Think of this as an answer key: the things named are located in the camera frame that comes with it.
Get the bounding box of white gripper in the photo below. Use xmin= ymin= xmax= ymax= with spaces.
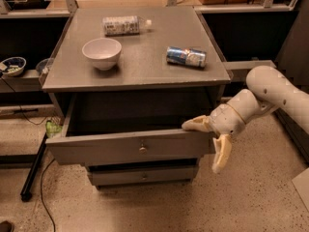
xmin=182 ymin=103 xmax=245 ymax=174

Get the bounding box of grey top drawer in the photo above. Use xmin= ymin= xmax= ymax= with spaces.
xmin=47 ymin=89 xmax=211 ymax=166

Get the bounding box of grey drawer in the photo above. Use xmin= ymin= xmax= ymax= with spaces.
xmin=47 ymin=89 xmax=211 ymax=166
xmin=88 ymin=165 xmax=198 ymax=186

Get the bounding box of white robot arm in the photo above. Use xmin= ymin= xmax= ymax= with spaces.
xmin=182 ymin=66 xmax=309 ymax=173

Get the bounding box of grey drawer cabinet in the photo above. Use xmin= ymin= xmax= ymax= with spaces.
xmin=43 ymin=7 xmax=230 ymax=173

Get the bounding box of grey bottom drawer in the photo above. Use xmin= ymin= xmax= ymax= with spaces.
xmin=88 ymin=165 xmax=198 ymax=186

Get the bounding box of grey right shelf beam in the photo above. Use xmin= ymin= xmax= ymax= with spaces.
xmin=223 ymin=60 xmax=275 ymax=82

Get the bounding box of blue soda can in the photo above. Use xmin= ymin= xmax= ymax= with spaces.
xmin=166 ymin=46 xmax=206 ymax=68

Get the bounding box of white floor board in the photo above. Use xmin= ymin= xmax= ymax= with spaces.
xmin=292 ymin=168 xmax=309 ymax=212

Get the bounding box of white ceramic bowl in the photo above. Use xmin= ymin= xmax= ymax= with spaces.
xmin=82 ymin=38 xmax=122 ymax=71

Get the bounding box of plastic water bottle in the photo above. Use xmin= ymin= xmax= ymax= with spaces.
xmin=102 ymin=15 xmax=152 ymax=36

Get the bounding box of green plastic bag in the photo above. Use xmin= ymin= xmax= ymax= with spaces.
xmin=45 ymin=120 xmax=62 ymax=138

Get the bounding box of small grey bowl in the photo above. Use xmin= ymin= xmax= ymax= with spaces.
xmin=36 ymin=58 xmax=54 ymax=74

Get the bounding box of grey left shelf ledge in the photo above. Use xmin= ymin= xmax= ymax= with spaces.
xmin=0 ymin=70 xmax=42 ymax=93

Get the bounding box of black metal leg bar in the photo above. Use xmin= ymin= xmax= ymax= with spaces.
xmin=20 ymin=134 xmax=47 ymax=202

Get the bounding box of dark shoe tip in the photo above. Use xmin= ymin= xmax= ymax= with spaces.
xmin=0 ymin=221 xmax=14 ymax=232

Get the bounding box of black floor cable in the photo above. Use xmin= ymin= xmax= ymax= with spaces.
xmin=40 ymin=158 xmax=57 ymax=232

